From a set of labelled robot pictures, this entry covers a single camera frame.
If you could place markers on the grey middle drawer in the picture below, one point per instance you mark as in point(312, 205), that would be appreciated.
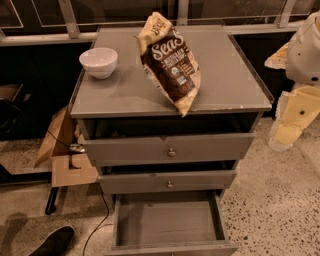
point(166, 182)

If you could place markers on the brown chip bag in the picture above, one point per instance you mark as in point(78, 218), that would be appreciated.
point(169, 62)

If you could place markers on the grey bottom drawer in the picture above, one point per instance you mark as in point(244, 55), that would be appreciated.
point(170, 224)

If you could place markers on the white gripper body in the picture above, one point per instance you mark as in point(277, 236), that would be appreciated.
point(304, 56)

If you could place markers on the grey top drawer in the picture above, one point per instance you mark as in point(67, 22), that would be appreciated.
point(171, 149)

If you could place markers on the grey drawer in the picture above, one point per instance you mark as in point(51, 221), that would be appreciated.
point(170, 224)
point(171, 149)
point(166, 182)

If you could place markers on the brown cardboard box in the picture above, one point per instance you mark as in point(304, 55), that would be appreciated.
point(67, 166)

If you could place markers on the black metal leg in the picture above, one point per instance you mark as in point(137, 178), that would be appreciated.
point(50, 207)

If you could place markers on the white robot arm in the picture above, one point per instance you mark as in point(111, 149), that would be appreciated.
point(300, 57)

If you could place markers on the white ceramic bowl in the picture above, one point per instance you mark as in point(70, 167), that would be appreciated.
point(99, 62)

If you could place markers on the white window railing frame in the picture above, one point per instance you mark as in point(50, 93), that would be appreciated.
point(31, 22)

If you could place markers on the grey drawer cabinet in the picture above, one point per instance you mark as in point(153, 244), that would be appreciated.
point(179, 121)

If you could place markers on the black shoe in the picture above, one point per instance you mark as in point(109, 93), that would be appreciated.
point(56, 243)

